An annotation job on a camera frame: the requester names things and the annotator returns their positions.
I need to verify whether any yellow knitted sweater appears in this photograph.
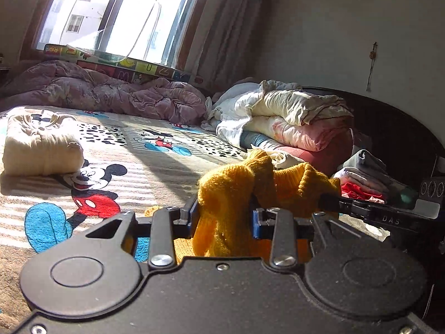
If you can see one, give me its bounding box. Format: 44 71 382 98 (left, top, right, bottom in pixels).
131 147 343 265

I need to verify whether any folded clothes pile right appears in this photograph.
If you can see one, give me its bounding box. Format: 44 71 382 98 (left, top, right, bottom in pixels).
333 149 418 208

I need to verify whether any Mickey Mouse plush blanket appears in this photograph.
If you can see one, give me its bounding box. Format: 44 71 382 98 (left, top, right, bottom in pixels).
1 110 245 333

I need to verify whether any white and pink bedding pile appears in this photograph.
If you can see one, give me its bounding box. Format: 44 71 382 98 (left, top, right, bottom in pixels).
201 80 354 175

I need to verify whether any cream bundled garment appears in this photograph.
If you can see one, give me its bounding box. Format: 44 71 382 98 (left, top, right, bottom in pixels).
2 110 84 176

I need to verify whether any colourful alphabet foam mat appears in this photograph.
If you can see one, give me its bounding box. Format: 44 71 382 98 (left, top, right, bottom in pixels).
43 44 204 87

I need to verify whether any purple quilted comforter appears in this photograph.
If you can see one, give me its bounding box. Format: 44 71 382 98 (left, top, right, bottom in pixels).
1 60 207 125

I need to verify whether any brown curtain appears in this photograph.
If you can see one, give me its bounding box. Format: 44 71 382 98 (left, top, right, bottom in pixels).
174 0 267 93

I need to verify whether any wall hanging ornament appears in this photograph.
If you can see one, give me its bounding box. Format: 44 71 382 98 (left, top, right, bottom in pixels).
366 41 378 93

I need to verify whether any window with metal rail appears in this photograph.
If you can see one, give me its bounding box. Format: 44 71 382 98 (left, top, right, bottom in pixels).
35 0 196 67

